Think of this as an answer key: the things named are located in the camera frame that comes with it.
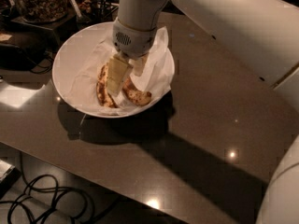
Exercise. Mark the white bowl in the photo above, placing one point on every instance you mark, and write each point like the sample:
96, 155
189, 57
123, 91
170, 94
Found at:
74, 52

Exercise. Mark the white paper liner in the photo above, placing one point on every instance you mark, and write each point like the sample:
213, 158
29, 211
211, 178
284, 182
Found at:
156, 78

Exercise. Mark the grey box on floor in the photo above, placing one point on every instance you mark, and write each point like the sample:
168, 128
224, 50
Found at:
9, 174

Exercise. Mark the black device with cable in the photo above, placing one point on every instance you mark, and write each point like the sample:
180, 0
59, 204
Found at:
33, 59

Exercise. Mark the dark tray stand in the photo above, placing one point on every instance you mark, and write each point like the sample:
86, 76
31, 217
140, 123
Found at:
53, 34

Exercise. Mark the glass jar of nuts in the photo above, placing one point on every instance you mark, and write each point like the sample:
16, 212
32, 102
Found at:
42, 11

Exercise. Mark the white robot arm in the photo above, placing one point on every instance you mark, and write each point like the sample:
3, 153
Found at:
263, 34

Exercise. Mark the spotted banana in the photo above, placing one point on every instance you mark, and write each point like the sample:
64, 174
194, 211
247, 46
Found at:
134, 95
103, 96

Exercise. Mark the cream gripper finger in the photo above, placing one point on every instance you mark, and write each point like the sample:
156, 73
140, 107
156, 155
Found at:
138, 65
118, 70

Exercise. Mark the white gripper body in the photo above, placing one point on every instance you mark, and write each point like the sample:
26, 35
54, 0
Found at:
133, 41

